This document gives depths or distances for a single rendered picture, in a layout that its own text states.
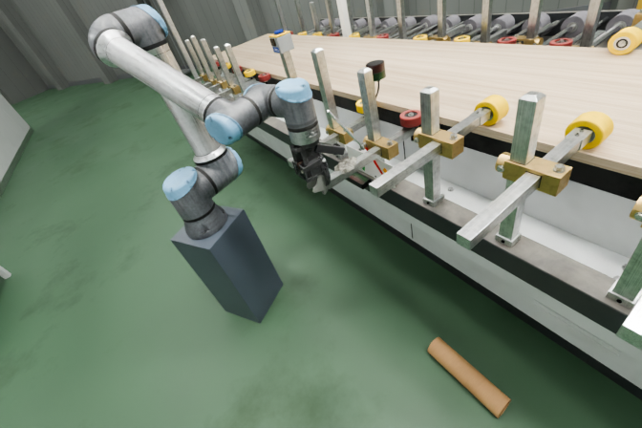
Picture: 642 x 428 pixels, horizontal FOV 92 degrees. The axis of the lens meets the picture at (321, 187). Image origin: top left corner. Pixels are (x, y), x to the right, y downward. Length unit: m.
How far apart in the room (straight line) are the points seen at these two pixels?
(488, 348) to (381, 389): 0.48
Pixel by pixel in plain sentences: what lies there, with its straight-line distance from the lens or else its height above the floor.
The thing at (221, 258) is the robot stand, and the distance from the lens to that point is 1.44.
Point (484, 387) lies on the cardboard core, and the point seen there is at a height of 0.08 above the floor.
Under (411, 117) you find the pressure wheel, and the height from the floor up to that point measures 0.91.
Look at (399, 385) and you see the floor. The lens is 1.53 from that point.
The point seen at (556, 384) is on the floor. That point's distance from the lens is 1.61.
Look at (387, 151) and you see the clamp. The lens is 1.09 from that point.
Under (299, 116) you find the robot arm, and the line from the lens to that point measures 0.84.
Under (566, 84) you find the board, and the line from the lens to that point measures 1.37.
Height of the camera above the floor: 1.44
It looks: 36 degrees down
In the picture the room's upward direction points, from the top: 17 degrees counter-clockwise
